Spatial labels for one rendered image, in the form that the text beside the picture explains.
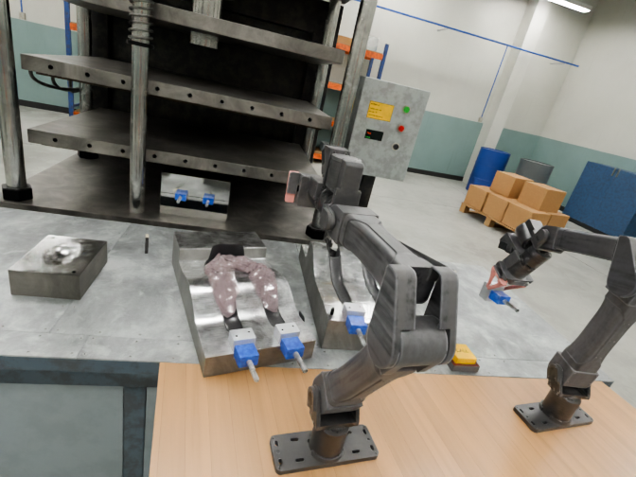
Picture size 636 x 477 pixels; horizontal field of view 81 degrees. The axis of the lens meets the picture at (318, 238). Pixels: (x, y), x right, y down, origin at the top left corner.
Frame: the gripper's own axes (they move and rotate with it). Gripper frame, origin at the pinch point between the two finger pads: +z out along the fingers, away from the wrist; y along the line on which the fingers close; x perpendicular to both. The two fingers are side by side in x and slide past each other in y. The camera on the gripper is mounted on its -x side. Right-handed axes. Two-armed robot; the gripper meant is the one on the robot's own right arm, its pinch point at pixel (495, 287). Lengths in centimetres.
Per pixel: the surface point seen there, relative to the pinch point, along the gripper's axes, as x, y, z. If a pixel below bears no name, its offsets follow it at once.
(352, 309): 11, 51, 0
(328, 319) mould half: 13, 57, 2
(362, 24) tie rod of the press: -85, 43, -32
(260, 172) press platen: -66, 67, 27
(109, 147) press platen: -70, 124, 31
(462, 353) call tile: 20.6, 19.5, 2.8
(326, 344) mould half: 16, 56, 9
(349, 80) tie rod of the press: -77, 42, -15
